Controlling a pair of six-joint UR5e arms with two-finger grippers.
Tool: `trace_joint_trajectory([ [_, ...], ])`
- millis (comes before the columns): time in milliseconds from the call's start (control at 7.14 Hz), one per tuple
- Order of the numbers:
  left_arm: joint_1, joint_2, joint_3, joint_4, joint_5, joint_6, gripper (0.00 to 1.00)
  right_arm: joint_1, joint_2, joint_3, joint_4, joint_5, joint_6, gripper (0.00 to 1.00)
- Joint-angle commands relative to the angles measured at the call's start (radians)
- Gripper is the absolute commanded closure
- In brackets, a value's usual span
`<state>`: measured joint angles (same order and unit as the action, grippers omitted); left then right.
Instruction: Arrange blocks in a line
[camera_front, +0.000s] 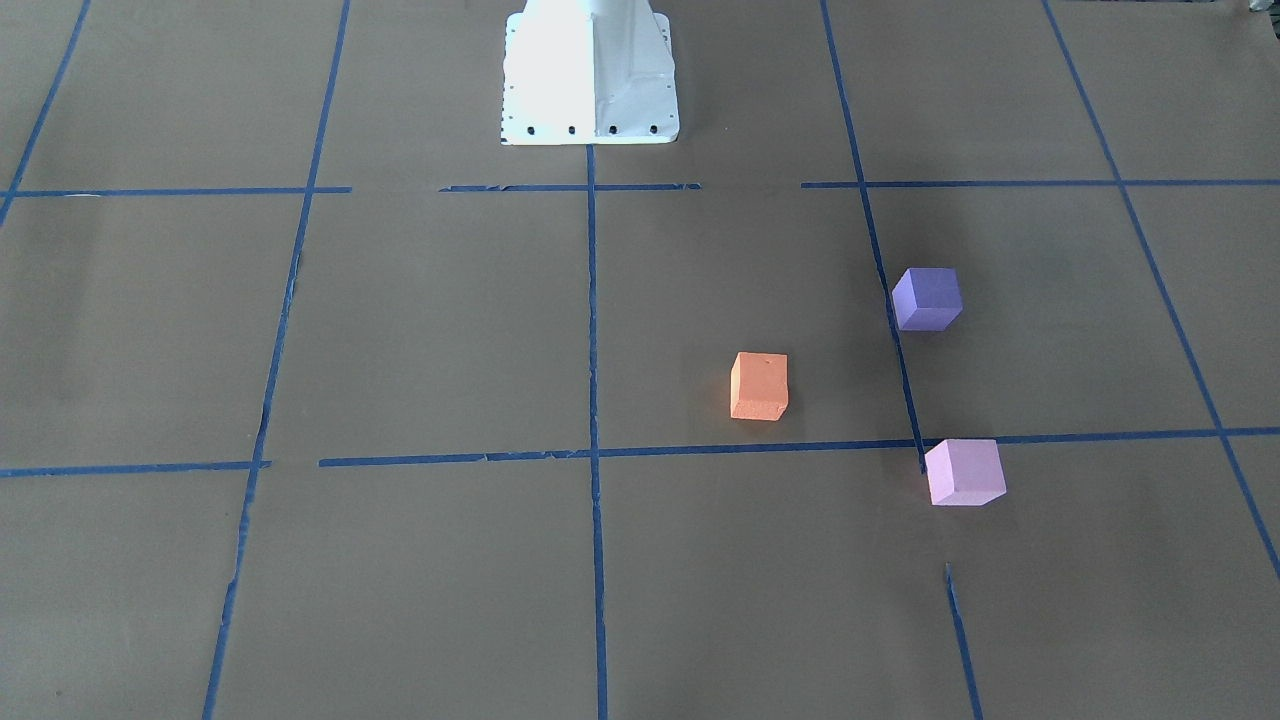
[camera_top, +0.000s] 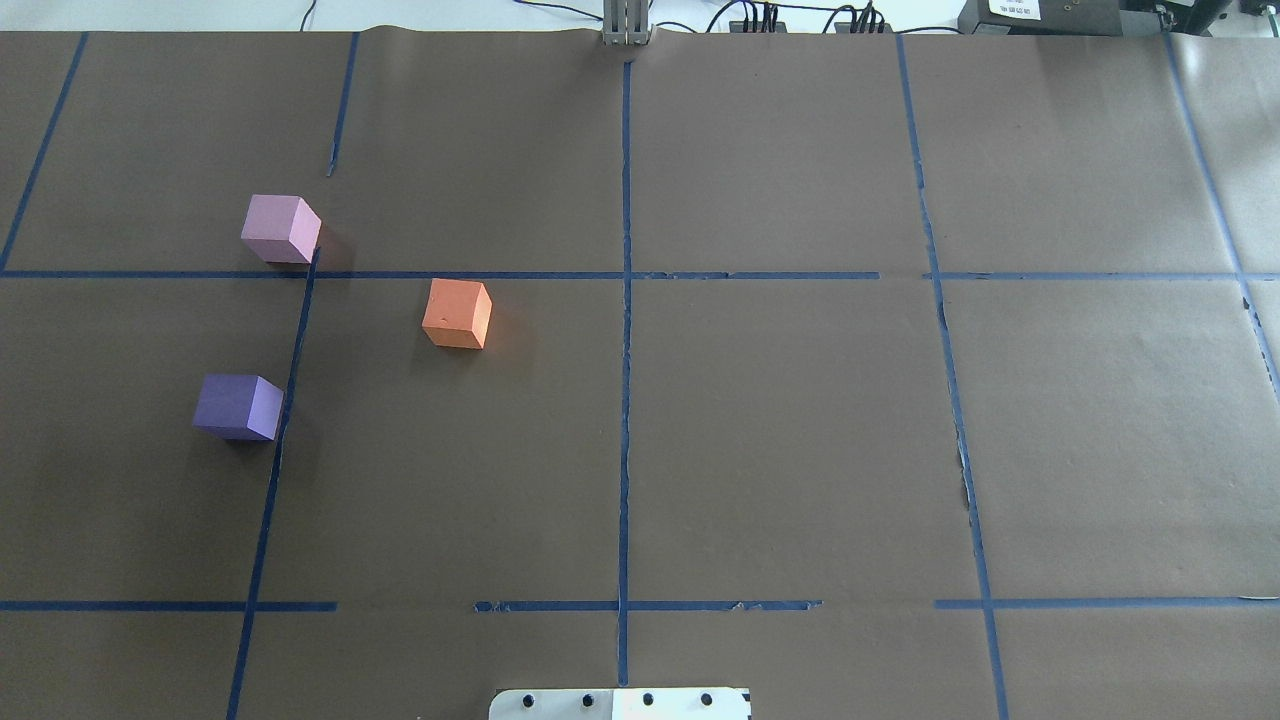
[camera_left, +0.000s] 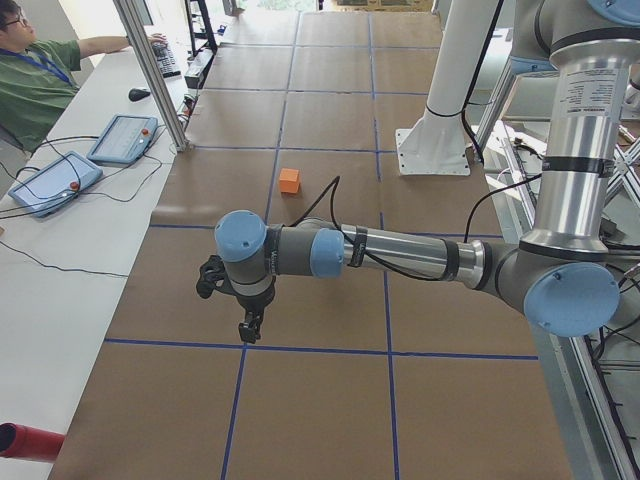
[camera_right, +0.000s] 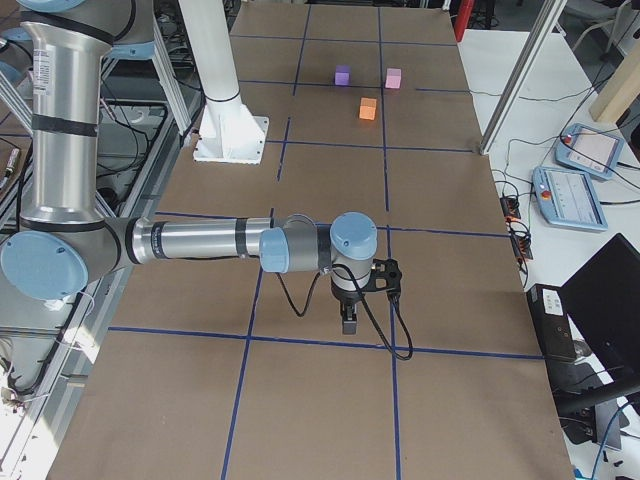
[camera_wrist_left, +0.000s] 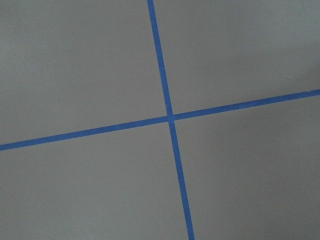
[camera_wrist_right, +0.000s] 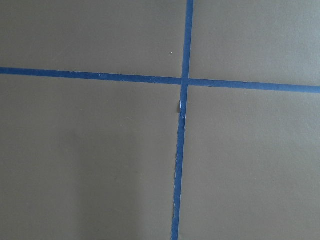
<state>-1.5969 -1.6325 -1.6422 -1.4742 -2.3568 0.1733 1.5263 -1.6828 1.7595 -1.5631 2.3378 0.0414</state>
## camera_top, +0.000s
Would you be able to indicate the orange foam cube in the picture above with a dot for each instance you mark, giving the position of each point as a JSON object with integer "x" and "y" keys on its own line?
{"x": 458, "y": 314}

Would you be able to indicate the brown paper table cover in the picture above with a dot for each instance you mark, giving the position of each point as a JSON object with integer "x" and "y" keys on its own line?
{"x": 910, "y": 377}

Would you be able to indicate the black power strip left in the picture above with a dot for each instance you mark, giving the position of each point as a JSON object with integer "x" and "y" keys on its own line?
{"x": 751, "y": 25}

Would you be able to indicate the black power strip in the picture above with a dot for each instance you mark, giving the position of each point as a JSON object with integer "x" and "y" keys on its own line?
{"x": 751, "y": 25}
{"x": 856, "y": 27}

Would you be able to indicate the pink foam cube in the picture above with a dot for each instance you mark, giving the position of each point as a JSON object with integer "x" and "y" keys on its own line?
{"x": 281, "y": 229}

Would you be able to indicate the black power strip right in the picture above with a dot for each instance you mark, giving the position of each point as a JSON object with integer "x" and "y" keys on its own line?
{"x": 856, "y": 27}

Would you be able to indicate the purple foam cube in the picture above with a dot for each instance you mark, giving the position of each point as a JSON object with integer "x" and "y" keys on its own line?
{"x": 239, "y": 407}

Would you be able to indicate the black device with label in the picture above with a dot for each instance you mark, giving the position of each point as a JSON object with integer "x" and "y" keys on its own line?
{"x": 1089, "y": 18}

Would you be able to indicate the white metal base plate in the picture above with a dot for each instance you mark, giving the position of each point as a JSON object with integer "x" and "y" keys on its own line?
{"x": 623, "y": 703}

